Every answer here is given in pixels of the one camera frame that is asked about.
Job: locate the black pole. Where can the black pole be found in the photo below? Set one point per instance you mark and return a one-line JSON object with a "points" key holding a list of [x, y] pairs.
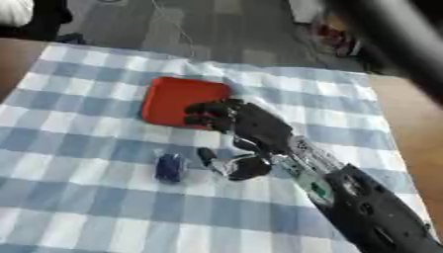
{"points": [[398, 36]]}

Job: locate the blue object in clear wrapper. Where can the blue object in clear wrapper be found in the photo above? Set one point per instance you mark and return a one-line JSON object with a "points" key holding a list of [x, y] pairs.
{"points": [[169, 167]]}

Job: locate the red and white bag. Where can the red and white bag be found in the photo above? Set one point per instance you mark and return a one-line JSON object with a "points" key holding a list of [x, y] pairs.
{"points": [[334, 36]]}

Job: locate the person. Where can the person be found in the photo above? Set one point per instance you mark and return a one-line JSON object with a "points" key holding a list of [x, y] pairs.
{"points": [[29, 18]]}

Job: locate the red square tray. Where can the red square tray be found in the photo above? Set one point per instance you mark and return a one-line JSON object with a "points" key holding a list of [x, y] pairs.
{"points": [[180, 101]]}

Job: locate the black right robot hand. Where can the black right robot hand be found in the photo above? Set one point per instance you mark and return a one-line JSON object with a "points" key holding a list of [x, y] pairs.
{"points": [[259, 126]]}

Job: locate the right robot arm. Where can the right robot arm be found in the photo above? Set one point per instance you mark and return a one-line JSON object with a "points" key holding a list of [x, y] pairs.
{"points": [[357, 201]]}

